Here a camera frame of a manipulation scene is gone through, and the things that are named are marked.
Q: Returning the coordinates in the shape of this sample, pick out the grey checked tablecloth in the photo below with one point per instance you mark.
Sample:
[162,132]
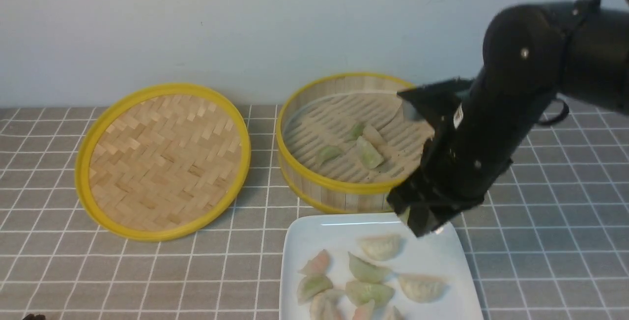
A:
[550,243]

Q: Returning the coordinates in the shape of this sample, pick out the yellow rimmed bamboo steamer basket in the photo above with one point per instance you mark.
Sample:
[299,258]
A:
[328,195]

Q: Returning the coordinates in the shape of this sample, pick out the green dumpling lower left plate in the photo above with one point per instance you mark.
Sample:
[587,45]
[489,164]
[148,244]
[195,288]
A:
[312,285]

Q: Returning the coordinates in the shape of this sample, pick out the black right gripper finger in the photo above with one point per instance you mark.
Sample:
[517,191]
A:
[428,216]

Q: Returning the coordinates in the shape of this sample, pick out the white dumpling top of plate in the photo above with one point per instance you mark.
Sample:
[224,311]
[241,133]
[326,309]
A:
[381,247]

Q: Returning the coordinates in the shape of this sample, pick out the white square plate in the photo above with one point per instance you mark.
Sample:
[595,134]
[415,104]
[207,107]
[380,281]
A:
[438,255]

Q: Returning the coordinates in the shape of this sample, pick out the small green dumpling back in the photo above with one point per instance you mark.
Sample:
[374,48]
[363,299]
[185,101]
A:
[356,131]

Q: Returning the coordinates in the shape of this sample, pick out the pink dumpling left on plate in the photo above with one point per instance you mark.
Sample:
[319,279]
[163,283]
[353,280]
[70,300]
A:
[318,265]

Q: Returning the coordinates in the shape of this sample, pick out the pale green dumpling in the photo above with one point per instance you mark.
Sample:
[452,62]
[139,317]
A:
[373,136]

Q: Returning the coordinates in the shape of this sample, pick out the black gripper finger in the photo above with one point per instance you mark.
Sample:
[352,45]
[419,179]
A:
[400,201]

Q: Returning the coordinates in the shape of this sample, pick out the dark object bottom left corner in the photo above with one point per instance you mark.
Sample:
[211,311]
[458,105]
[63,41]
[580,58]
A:
[34,317]

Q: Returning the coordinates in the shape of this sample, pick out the pale pink dumpling plate bottom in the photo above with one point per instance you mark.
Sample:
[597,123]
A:
[324,305]

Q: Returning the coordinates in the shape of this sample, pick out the pale green dumpling plate centre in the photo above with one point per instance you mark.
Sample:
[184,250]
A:
[366,271]

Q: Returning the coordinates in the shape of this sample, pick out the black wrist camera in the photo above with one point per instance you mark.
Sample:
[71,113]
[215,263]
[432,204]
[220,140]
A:
[430,102]

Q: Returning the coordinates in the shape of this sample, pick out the orange dumpling plate bottom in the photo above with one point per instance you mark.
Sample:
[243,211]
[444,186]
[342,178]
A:
[364,311]

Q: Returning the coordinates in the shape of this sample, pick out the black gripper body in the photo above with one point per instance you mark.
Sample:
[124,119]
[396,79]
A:
[447,173]

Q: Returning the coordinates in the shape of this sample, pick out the green dumpling lower centre plate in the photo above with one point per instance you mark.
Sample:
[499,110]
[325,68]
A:
[360,293]

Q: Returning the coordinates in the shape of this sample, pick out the yellow rimmed bamboo steamer lid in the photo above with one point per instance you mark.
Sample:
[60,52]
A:
[163,162]

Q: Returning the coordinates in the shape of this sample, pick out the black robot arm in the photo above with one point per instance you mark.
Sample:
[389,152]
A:
[531,53]

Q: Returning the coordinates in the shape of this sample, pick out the white dumpling plate bottom edge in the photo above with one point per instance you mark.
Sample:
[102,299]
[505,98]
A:
[393,313]

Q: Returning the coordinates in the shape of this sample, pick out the white dumpling right on plate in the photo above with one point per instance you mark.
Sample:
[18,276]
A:
[422,288]

